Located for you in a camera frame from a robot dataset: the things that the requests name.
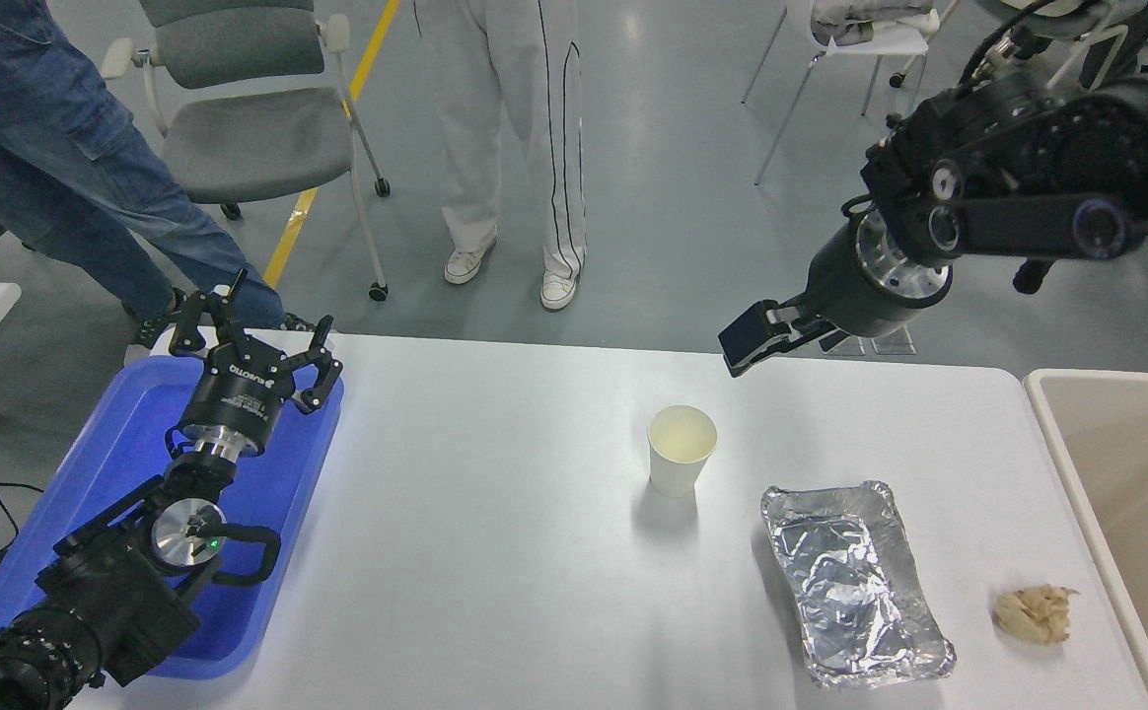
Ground crumpled foil tray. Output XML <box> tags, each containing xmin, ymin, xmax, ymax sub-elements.
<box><xmin>759</xmin><ymin>480</ymin><xmax>957</xmax><ymax>689</ymax></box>

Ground white paper cup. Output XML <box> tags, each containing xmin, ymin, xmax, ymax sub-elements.
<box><xmin>647</xmin><ymin>404</ymin><xmax>718</xmax><ymax>499</ymax></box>

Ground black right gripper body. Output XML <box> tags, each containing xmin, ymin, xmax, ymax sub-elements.
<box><xmin>799</xmin><ymin>225</ymin><xmax>950</xmax><ymax>338</ymax></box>

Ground white chair with metal legs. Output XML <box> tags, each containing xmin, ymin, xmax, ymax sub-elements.
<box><xmin>742</xmin><ymin>0</ymin><xmax>940</xmax><ymax>186</ymax></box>

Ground bundled cloth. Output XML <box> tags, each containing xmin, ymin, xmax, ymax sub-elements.
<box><xmin>811</xmin><ymin>0</ymin><xmax>940</xmax><ymax>45</ymax></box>

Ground person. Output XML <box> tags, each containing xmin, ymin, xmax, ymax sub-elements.
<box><xmin>412</xmin><ymin>0</ymin><xmax>590</xmax><ymax>313</ymax></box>
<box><xmin>0</xmin><ymin>0</ymin><xmax>319</xmax><ymax>351</ymax></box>

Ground crumpled tan paper ball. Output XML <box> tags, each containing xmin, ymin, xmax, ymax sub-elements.
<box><xmin>992</xmin><ymin>584</ymin><xmax>1080</xmax><ymax>647</ymax></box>

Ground large pale bin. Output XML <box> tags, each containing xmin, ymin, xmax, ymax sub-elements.
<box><xmin>1023</xmin><ymin>368</ymin><xmax>1148</xmax><ymax>710</ymax></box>

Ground grey office chair with armrests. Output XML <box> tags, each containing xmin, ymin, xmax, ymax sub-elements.
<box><xmin>101</xmin><ymin>0</ymin><xmax>393</xmax><ymax>302</ymax></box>

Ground blue plastic tray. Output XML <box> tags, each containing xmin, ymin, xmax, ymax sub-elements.
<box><xmin>0</xmin><ymin>353</ymin><xmax>346</xmax><ymax>681</ymax></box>

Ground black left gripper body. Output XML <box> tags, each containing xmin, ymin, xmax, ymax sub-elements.
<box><xmin>179</xmin><ymin>342</ymin><xmax>293</xmax><ymax>452</ymax></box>

